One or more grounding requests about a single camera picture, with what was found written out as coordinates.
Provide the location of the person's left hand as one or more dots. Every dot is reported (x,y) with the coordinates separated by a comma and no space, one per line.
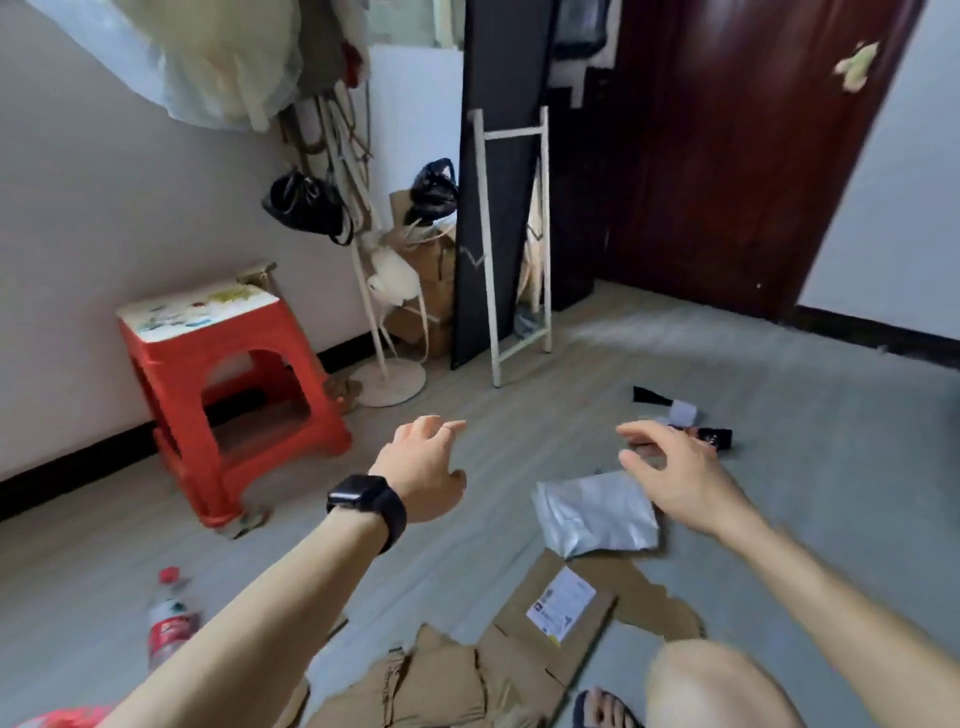
(416,472)

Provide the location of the person's right hand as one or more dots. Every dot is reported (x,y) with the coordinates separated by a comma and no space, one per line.
(686,480)

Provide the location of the person's right thumb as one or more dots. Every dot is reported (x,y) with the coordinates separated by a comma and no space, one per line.
(634,463)

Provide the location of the person's left thumb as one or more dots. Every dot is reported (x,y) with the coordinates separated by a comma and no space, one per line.
(457,484)

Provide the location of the person's right forearm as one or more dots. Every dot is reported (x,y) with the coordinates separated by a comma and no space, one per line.
(840,615)

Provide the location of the person's left forearm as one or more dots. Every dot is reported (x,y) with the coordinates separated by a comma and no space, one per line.
(255,630)

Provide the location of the grey plastic mailer bag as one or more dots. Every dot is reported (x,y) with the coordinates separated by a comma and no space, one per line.
(596,514)

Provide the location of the black strip of packaging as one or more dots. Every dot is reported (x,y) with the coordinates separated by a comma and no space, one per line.
(651,395)

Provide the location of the small white paper piece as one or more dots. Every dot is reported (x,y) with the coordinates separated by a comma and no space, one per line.
(682,412)

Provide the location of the small black packet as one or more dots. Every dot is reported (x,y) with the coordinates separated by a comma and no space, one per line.
(716,439)

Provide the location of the black smartwatch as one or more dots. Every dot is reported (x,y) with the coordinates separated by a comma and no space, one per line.
(367,496)

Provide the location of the white coat stand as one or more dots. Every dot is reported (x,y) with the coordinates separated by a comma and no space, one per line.
(386,375)

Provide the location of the white shipping label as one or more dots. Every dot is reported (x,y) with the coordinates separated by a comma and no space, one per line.
(561,604)

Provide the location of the stacked brown cardboard boxes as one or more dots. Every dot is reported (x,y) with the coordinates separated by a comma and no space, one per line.
(431,300)

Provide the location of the flattened brown cardboard box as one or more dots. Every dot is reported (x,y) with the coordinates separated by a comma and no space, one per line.
(480,675)

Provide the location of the white hanging hat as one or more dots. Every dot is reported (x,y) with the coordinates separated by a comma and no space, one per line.
(391,277)

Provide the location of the person's bare knee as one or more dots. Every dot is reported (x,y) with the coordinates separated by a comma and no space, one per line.
(712,690)

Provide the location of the person's foot in black sandal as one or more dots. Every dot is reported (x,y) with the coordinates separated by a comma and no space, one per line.
(604,711)

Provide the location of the black plastic bag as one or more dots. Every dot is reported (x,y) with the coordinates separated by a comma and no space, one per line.
(433,191)

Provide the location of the tall black board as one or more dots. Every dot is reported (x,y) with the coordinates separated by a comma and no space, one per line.
(499,187)

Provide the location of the red plastic stool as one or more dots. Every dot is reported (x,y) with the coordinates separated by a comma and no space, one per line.
(187,352)

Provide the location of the clear bottle with red label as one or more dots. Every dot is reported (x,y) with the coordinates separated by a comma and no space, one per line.
(171,622)

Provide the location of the black handbag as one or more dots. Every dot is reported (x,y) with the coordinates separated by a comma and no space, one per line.
(304,204)

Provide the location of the dark brown wooden door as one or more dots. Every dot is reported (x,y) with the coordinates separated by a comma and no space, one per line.
(727,150)

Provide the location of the pale sticker on door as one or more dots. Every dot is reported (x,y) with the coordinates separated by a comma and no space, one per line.
(856,67)

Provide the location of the hanging pale clothes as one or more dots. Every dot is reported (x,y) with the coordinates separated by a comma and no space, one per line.
(217,60)

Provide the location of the white frame stand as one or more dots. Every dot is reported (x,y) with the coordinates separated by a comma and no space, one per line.
(486,247)

